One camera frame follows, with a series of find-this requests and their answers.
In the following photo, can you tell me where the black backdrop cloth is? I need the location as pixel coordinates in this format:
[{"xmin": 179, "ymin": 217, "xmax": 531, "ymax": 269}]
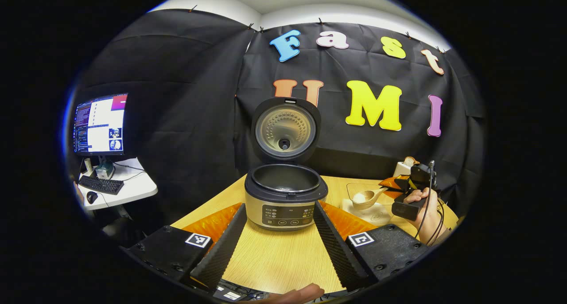
[{"xmin": 69, "ymin": 8, "xmax": 486, "ymax": 227}]

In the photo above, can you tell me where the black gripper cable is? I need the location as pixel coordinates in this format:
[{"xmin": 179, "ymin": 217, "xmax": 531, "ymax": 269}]
[{"xmin": 416, "ymin": 161, "xmax": 446, "ymax": 247}]

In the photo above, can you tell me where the small teal box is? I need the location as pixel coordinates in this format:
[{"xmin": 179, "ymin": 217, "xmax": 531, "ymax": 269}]
[{"xmin": 95, "ymin": 160, "xmax": 116, "ymax": 180}]

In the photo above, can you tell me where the wooden spoon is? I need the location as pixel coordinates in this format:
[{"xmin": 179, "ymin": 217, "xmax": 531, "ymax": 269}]
[{"xmin": 351, "ymin": 187, "xmax": 391, "ymax": 210}]

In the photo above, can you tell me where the computer monitor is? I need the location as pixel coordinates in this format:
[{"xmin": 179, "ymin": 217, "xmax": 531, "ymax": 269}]
[{"xmin": 73, "ymin": 93, "xmax": 129, "ymax": 157}]

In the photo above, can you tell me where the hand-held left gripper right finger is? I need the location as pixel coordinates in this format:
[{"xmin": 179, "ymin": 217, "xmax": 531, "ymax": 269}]
[{"xmin": 313, "ymin": 201, "xmax": 432, "ymax": 292}]

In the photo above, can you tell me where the white side table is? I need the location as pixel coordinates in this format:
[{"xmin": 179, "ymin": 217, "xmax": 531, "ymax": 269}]
[{"xmin": 78, "ymin": 158, "xmax": 158, "ymax": 211}]

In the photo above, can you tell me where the black keyboard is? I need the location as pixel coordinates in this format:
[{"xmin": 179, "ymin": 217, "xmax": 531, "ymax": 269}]
[{"xmin": 78, "ymin": 175, "xmax": 124, "ymax": 195}]

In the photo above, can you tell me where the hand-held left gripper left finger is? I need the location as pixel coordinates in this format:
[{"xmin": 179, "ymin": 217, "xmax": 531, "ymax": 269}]
[{"xmin": 122, "ymin": 202, "xmax": 247, "ymax": 292}]

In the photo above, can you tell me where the dark grey rice cooker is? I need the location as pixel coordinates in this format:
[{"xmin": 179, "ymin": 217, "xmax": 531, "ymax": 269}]
[{"xmin": 244, "ymin": 97, "xmax": 329, "ymax": 231}]

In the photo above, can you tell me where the white toaster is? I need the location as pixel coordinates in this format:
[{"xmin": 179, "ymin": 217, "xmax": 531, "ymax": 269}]
[{"xmin": 393, "ymin": 160, "xmax": 415, "ymax": 177}]

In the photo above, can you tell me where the clear box of white rice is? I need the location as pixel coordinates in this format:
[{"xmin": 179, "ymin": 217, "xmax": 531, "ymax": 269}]
[{"xmin": 341, "ymin": 182, "xmax": 415, "ymax": 227}]

